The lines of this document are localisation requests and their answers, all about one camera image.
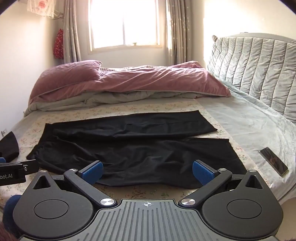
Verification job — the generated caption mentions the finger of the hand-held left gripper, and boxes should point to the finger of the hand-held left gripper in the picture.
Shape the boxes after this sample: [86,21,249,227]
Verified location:
[0,158,37,174]

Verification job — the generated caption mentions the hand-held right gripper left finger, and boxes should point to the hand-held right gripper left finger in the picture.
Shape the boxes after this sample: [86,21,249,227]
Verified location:
[31,161,117,207]

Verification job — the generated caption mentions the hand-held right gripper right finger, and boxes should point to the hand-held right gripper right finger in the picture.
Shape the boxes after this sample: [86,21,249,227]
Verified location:
[179,160,266,207]

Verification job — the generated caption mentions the black pants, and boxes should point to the black pants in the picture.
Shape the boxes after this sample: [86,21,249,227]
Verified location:
[26,111,247,189]

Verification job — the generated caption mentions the floral bed sheet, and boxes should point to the floral bed sheet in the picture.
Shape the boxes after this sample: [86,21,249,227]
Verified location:
[0,98,263,209]

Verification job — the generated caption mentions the person's maroon clothing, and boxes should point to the person's maroon clothing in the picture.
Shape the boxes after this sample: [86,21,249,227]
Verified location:
[0,221,20,241]

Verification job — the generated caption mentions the pale blue bed cover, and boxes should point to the pale blue bed cover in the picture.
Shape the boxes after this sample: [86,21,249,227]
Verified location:
[196,77,296,205]

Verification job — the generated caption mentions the black smartphone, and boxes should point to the black smartphone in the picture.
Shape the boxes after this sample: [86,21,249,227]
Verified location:
[259,147,289,178]

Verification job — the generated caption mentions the grey blanket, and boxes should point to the grey blanket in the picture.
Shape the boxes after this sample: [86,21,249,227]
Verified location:
[23,89,199,116]

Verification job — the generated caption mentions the pink duvet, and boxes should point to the pink duvet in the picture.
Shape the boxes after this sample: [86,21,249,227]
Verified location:
[94,61,232,98]

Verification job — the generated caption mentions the quilted grey headboard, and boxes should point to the quilted grey headboard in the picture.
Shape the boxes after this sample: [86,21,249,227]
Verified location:
[206,34,296,127]

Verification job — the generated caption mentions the red hanging bag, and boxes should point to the red hanging bag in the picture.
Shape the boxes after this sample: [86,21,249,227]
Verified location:
[53,28,64,60]

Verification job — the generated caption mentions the beige patterned curtain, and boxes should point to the beige patterned curtain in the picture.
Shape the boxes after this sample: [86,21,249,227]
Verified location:
[62,0,93,63]
[165,0,207,68]

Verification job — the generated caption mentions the window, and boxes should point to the window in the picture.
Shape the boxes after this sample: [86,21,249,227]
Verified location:
[87,0,163,52]

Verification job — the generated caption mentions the white wall hanging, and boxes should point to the white wall hanging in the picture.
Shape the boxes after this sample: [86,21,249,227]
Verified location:
[26,0,54,17]

